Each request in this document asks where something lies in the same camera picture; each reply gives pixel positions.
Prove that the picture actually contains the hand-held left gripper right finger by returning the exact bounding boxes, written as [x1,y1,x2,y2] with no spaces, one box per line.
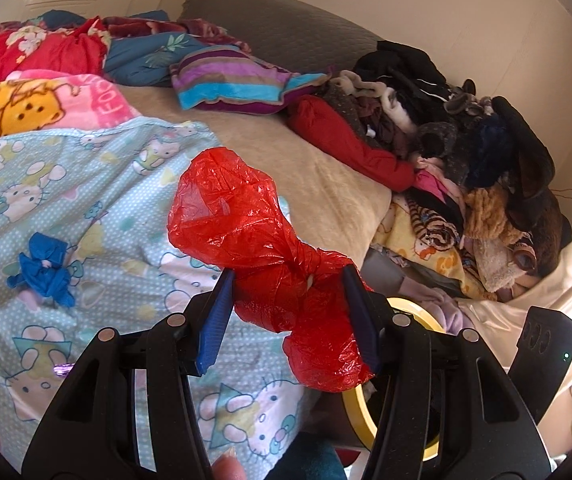
[341,264,552,480]

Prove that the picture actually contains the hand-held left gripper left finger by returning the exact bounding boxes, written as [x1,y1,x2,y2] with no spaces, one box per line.
[21,267,237,480]

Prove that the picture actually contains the yellow tape roll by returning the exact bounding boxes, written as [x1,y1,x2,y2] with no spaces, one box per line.
[316,296,454,463]

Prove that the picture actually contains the red plastic bag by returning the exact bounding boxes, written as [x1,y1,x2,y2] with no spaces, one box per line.
[167,147,382,393]

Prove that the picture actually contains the person's left hand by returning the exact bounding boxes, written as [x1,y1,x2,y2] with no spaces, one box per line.
[211,447,247,480]

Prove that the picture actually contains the white cloth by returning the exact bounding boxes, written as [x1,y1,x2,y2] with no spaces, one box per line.
[456,240,572,342]

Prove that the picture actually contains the lavender clothes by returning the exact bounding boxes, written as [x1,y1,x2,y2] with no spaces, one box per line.
[398,280,467,336]

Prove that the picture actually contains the yellow cartoon blanket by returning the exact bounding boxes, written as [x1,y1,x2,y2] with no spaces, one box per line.
[371,195,497,301]

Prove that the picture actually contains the brown striped knit garment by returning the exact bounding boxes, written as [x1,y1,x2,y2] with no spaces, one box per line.
[406,200,467,252]

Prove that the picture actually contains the teal cloth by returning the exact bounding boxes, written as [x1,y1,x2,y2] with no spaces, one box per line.
[266,442,347,480]

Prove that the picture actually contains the pink garment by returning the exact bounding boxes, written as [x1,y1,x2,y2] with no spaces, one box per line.
[413,157,467,202]

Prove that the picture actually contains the yellow knit garment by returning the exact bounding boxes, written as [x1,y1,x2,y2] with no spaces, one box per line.
[463,185,517,241]

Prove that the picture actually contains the beige bed sheet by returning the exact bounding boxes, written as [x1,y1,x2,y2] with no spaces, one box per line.
[111,82,394,281]

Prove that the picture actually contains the blue plastic bag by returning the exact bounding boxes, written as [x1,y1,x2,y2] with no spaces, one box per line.
[7,232,77,308]

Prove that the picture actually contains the light blue cartoon cat blanket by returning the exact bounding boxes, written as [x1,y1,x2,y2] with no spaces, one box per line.
[0,119,317,480]

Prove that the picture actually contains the dark brown coat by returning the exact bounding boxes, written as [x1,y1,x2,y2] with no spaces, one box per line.
[491,95,572,273]

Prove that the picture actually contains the grey dotted garment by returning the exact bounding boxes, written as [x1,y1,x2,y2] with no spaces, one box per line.
[416,120,472,186]

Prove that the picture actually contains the dark blue fuzzy garment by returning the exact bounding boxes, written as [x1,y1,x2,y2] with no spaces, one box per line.
[466,112,514,188]

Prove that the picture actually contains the white fleece garment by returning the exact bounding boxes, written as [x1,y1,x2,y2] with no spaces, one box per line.
[338,70,419,137]

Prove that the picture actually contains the dark dotted garment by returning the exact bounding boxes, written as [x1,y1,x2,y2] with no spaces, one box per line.
[326,82,382,141]

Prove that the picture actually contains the purple striped pillow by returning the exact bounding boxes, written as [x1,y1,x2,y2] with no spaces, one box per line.
[170,45,332,115]

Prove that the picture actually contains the black jacket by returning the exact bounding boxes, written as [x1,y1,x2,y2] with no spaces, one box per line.
[353,40,449,111]

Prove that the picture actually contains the pink cartoon blanket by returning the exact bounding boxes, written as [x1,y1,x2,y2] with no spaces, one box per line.
[0,69,142,153]

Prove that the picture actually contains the blue floral quilt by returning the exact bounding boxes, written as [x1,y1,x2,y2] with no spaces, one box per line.
[41,9,217,88]

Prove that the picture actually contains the grey pillow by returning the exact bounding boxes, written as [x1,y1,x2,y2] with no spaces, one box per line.
[178,0,387,78]

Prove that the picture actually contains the maroon patterned blanket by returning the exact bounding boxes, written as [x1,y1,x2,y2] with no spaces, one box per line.
[103,16,252,56]

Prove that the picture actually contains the red floral quilt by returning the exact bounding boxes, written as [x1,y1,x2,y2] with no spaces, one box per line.
[0,17,112,92]

